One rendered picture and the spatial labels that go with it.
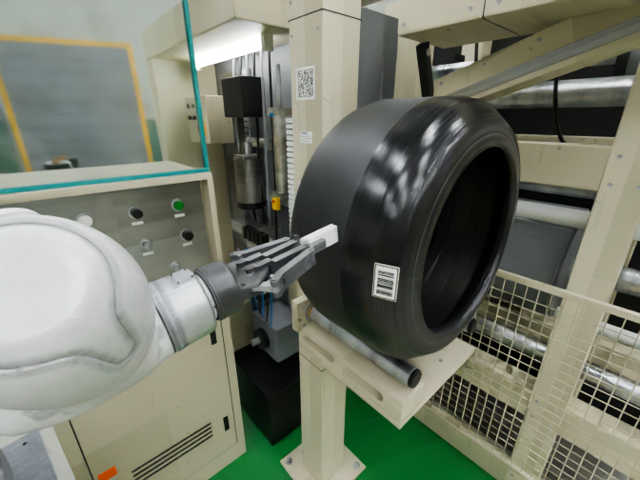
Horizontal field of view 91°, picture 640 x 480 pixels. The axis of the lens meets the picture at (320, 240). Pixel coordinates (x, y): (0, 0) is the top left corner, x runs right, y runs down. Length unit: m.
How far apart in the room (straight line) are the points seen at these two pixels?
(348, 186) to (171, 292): 0.32
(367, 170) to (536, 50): 0.60
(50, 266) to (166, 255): 0.92
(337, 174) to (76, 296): 0.46
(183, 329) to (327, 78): 0.66
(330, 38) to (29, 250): 0.77
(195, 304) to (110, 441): 0.99
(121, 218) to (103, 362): 0.84
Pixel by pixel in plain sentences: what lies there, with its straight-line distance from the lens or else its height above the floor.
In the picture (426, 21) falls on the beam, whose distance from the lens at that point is 1.00.
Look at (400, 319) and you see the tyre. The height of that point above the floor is 1.10.
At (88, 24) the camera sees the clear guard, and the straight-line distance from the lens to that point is 1.02.
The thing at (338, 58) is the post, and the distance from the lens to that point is 0.88.
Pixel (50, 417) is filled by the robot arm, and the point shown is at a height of 1.18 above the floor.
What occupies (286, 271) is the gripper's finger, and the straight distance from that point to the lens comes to 0.43.
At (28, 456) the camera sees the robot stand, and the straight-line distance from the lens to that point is 1.18.
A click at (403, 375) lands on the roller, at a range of 0.76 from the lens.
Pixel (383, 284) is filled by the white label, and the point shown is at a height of 1.18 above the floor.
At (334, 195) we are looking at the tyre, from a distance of 0.56.
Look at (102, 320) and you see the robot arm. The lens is 0.21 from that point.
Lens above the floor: 1.43
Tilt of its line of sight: 21 degrees down
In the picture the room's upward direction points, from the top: straight up
